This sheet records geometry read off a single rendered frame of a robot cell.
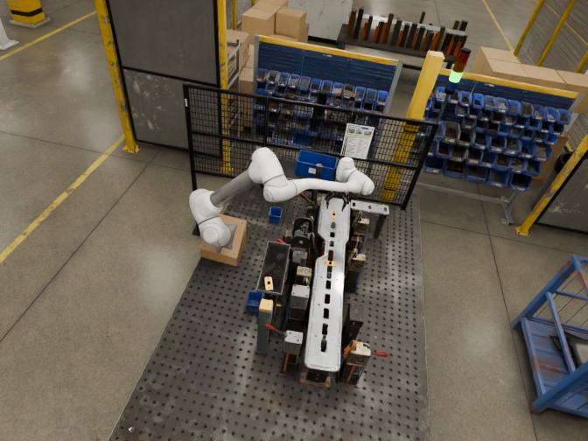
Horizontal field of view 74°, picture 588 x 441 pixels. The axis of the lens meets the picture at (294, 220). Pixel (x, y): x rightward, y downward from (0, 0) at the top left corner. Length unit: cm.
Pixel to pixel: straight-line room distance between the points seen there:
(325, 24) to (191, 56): 497
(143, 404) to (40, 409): 112
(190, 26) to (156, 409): 323
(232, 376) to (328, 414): 57
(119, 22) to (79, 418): 345
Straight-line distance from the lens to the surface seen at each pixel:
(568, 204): 502
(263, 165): 220
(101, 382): 332
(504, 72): 513
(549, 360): 388
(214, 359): 246
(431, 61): 294
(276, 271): 223
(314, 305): 232
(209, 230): 253
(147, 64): 457
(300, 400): 239
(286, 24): 672
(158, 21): 432
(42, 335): 367
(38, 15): 946
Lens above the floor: 290
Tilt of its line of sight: 43 degrees down
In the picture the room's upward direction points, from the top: 8 degrees clockwise
